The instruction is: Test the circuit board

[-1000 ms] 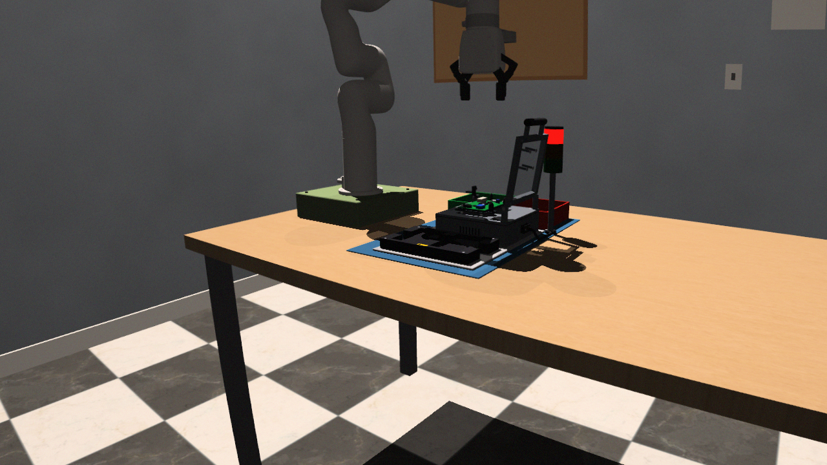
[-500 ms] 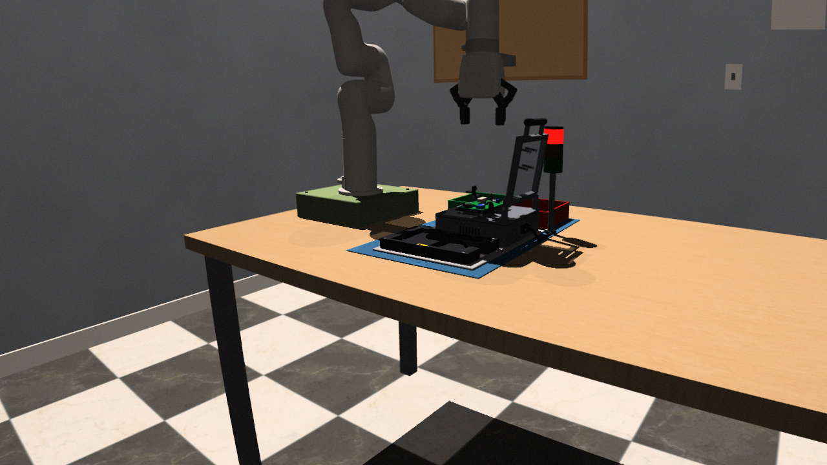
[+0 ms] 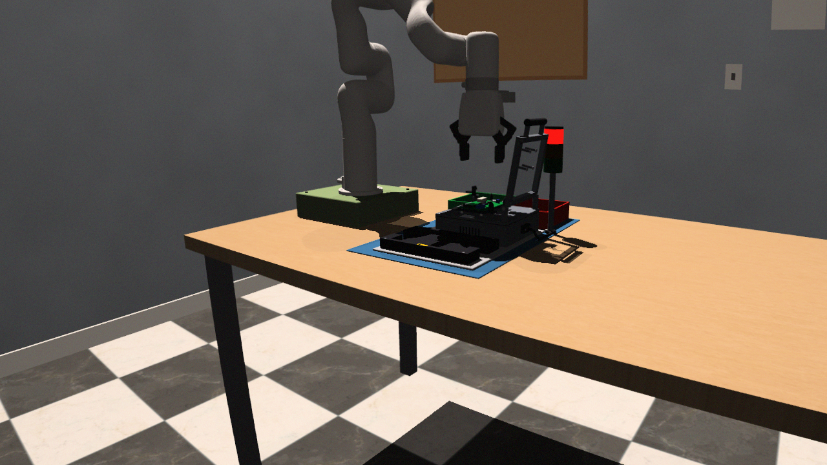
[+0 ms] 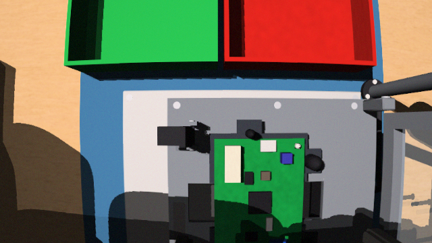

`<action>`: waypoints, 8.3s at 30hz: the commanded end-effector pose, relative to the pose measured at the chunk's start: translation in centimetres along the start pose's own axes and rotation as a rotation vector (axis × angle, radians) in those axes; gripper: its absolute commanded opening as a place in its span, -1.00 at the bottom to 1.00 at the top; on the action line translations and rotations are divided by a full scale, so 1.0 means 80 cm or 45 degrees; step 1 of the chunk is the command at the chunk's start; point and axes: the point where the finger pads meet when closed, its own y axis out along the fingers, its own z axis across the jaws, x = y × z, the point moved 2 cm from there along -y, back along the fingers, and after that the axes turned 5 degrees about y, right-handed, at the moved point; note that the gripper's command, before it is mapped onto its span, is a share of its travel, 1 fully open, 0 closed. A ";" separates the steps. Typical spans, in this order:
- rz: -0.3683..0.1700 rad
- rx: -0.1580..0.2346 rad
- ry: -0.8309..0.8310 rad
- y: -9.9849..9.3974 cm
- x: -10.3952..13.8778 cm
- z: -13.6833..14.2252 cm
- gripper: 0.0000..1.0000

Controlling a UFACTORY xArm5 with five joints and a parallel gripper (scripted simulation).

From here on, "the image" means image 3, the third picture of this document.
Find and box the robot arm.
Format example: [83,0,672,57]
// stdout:
[331,0,516,196]

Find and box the red bin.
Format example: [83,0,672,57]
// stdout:
[514,198,570,230]

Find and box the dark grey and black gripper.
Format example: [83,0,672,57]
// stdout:
[450,90,516,163]

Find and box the green open-top bin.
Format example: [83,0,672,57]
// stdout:
[448,192,506,209]

